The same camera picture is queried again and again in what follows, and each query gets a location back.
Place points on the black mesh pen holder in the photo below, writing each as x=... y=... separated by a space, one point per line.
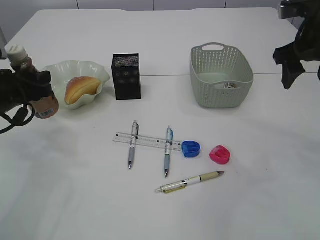
x=126 y=76

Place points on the pale green wavy plate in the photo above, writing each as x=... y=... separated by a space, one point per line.
x=65 y=71

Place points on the light green woven basket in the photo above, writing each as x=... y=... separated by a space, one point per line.
x=212 y=65

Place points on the blue grip ballpoint pen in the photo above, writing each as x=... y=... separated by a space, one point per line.
x=167 y=155

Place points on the white beige ballpoint pen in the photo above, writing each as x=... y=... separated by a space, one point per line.
x=172 y=187

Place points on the bread bun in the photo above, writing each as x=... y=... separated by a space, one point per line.
x=80 y=86

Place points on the blue pencil sharpener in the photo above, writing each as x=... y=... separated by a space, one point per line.
x=190 y=149

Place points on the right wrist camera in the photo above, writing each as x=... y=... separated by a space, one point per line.
x=291 y=8

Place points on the clear plastic ruler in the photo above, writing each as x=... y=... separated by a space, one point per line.
x=140 y=140

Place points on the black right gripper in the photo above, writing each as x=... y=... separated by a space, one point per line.
x=305 y=47

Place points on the grey grip ballpoint pen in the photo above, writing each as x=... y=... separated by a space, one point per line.
x=132 y=147

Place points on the paper piece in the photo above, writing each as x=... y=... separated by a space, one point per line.
x=230 y=85

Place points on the pink pencil sharpener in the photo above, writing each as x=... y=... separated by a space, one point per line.
x=220 y=155

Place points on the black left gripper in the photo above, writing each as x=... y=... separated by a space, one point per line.
x=17 y=89

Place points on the brown Nescafe coffee bottle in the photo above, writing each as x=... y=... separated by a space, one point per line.
x=21 y=62

